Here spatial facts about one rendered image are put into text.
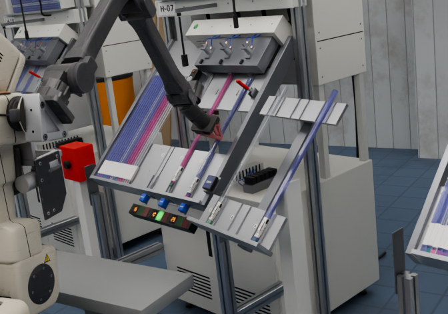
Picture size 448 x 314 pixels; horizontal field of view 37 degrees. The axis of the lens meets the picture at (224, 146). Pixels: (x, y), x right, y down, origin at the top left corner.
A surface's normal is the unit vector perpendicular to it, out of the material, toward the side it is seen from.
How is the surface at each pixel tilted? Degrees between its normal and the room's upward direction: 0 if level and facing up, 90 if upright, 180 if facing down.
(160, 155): 44
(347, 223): 90
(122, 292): 0
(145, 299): 0
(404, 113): 90
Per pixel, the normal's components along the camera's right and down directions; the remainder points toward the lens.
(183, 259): -0.72, 0.25
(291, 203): 0.59, 0.13
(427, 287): -0.11, -0.96
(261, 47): -0.58, -0.53
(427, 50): -0.54, 0.25
